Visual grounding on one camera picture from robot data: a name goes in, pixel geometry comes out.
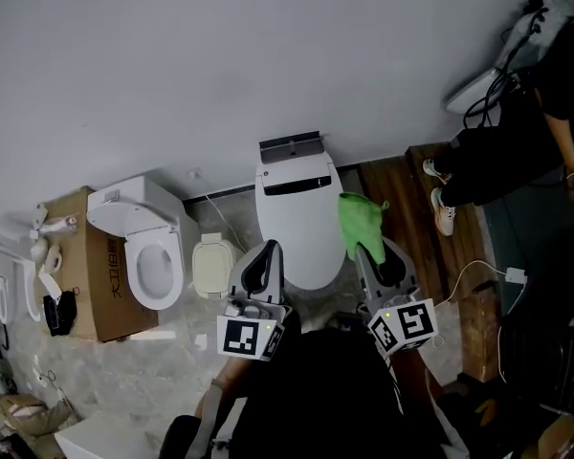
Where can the person's right forearm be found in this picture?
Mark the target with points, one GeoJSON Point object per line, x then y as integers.
{"type": "Point", "coordinates": [411, 376]}

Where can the white paper scrap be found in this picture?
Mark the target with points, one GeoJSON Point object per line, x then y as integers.
{"type": "Point", "coordinates": [201, 341]}

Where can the white open toilet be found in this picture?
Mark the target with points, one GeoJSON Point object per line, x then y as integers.
{"type": "Point", "coordinates": [134, 208]}

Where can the person's black clothed body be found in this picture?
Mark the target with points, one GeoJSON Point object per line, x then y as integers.
{"type": "Point", "coordinates": [315, 390]}

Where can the wooden platform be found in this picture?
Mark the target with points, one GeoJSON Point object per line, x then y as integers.
{"type": "Point", "coordinates": [411, 218]}

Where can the black pouch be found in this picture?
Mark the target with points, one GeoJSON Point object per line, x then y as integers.
{"type": "Point", "coordinates": [62, 313]}

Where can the beige trash bin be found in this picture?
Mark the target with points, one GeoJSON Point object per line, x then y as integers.
{"type": "Point", "coordinates": [213, 268]}

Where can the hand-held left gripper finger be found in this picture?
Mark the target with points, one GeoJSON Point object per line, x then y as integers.
{"type": "Point", "coordinates": [276, 280]}
{"type": "Point", "coordinates": [238, 275]}

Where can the white smart toilet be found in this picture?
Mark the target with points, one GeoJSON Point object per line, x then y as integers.
{"type": "Point", "coordinates": [292, 170]}

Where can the white paper card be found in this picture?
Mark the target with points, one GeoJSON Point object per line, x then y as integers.
{"type": "Point", "coordinates": [50, 282]}

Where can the green cloth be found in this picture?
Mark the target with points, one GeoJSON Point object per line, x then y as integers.
{"type": "Point", "coordinates": [363, 223]}

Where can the white cabinet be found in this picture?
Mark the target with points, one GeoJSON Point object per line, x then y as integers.
{"type": "Point", "coordinates": [110, 438]}

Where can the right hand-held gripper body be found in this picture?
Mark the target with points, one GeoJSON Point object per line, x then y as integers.
{"type": "Point", "coordinates": [411, 323]}

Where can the white wall outlet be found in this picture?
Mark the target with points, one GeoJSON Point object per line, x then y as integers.
{"type": "Point", "coordinates": [194, 174]}

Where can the black suitcase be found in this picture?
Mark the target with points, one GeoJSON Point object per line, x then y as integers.
{"type": "Point", "coordinates": [550, 356]}

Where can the white power adapter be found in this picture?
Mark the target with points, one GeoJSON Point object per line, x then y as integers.
{"type": "Point", "coordinates": [516, 275]}

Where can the white wall-mounted fixture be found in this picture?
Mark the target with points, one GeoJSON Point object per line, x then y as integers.
{"type": "Point", "coordinates": [473, 89]}

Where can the person's left forearm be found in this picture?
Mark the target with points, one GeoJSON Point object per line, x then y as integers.
{"type": "Point", "coordinates": [220, 385]}

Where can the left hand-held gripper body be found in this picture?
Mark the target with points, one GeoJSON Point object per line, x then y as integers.
{"type": "Point", "coordinates": [241, 337]}

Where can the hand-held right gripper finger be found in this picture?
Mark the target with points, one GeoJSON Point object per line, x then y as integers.
{"type": "Point", "coordinates": [367, 280]}
{"type": "Point", "coordinates": [407, 268]}

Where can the large cardboard box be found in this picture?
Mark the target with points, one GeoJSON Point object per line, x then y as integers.
{"type": "Point", "coordinates": [95, 275]}

